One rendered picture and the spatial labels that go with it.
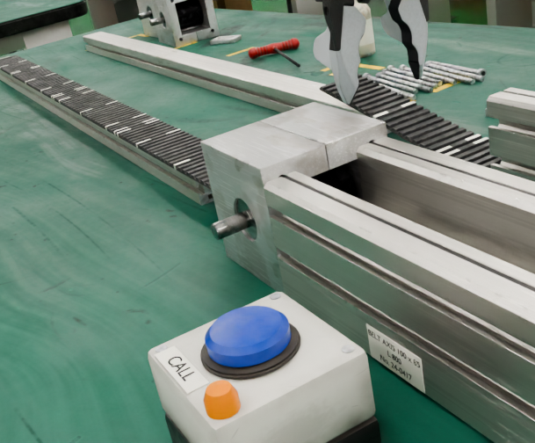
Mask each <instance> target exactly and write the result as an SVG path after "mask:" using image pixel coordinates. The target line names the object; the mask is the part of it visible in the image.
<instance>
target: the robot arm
mask: <svg viewBox="0 0 535 443"><path fill-rule="evenodd" d="M315 1H316V2H322V8H323V14H324V17H325V20H326V23H327V25H328V27H327V29H326V31H325V32H324V33H322V34H321V35H319V36H318V37H317V38H316V39H315V40H314V57H315V58H316V60H318V61H319V62H321V63H322V64H324V65H325V66H326V67H328V68H329V69H331V70H332V73H333V76H334V79H335V83H336V87H337V90H338V92H339V94H340V96H341V98H342V100H343V102H344V103H345V104H347V105H350V104H351V102H352V100H353V99H354V96H355V94H356V92H357V90H358V87H359V83H358V67H359V64H360V55H359V50H358V49H359V43H360V40H361V39H362V37H363V35H364V33H365V23H366V19H365V17H364V15H363V14H362V13H361V12H360V11H359V10H358V9H357V8H356V7H355V6H354V4H355V2H354V0H315ZM384 1H385V4H386V7H387V13H386V14H384V15H383V16H382V17H381V18H380V22H381V25H382V27H383V29H384V31H385V32H386V33H387V35H389V36H390V37H392V38H394V39H396V40H398V41H399V42H401V43H403V45H404V46H405V48H406V49H407V51H408V64H409V66H410V68H411V71H412V73H413V76H414V78H415V79H416V80H418V79H420V78H422V76H423V67H424V62H425V55H426V48H427V41H428V21H429V19H430V18H429V2H428V0H384Z"/></svg>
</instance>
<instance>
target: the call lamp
mask: <svg viewBox="0 0 535 443"><path fill-rule="evenodd" d="M203 401H204V405H205V409H206V414H207V416H208V417H210V418H212V419H216V420H222V419H227V418H231V417H233V416H234V415H235V414H236V413H237V412H238V411H239V409H240V408H241V402H240V398H239V395H238V391H237V390H236V388H235V387H234V386H233V385H232V384H231V383H230V382H229V381H224V380H220V381H214V382H212V383H210V384H209V385H208V386H207V387H206V392H205V395H204V399H203Z"/></svg>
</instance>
